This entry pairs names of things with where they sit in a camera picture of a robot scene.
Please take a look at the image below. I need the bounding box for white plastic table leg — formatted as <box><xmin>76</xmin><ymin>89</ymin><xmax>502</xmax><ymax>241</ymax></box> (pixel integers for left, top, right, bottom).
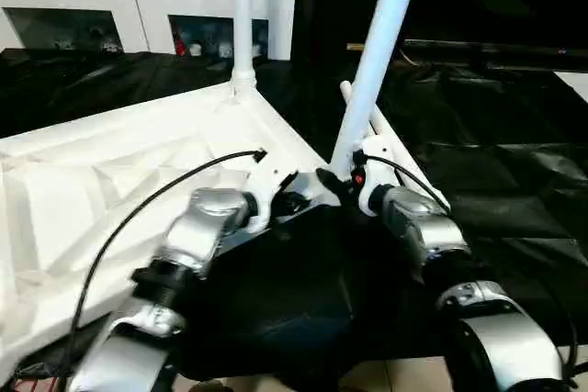
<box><xmin>328</xmin><ymin>0</ymin><xmax>427</xmax><ymax>182</ymax></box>
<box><xmin>231</xmin><ymin>0</ymin><xmax>257</xmax><ymax>102</ymax></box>
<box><xmin>374</xmin><ymin>106</ymin><xmax>452</xmax><ymax>212</ymax></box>
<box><xmin>338</xmin><ymin>81</ymin><xmax>387</xmax><ymax>140</ymax></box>

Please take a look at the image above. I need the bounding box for white plastic table top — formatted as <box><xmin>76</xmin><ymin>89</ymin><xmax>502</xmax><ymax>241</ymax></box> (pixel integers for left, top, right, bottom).
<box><xmin>0</xmin><ymin>79</ymin><xmax>344</xmax><ymax>356</ymax></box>

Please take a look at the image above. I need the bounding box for black mat cloth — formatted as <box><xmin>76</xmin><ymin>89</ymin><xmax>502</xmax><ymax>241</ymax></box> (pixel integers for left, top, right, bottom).
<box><xmin>0</xmin><ymin>45</ymin><xmax>588</xmax><ymax>375</ymax></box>

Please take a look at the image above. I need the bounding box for white flat board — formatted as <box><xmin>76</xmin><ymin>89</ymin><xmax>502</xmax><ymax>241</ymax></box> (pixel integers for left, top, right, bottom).
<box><xmin>553</xmin><ymin>71</ymin><xmax>588</xmax><ymax>104</ymax></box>

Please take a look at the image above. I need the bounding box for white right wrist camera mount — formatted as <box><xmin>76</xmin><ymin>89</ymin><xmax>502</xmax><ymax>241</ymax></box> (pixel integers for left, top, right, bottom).
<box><xmin>353</xmin><ymin>134</ymin><xmax>396</xmax><ymax>218</ymax></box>

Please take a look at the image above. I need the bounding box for black left wrist camera cable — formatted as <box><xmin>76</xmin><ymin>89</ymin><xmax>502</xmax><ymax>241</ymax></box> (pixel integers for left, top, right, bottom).
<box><xmin>57</xmin><ymin>148</ymin><xmax>268</xmax><ymax>392</ymax></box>

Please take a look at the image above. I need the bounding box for red cable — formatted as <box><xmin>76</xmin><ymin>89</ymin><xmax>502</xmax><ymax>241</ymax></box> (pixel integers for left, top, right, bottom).
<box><xmin>16</xmin><ymin>377</ymin><xmax>61</xmax><ymax>392</ymax></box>

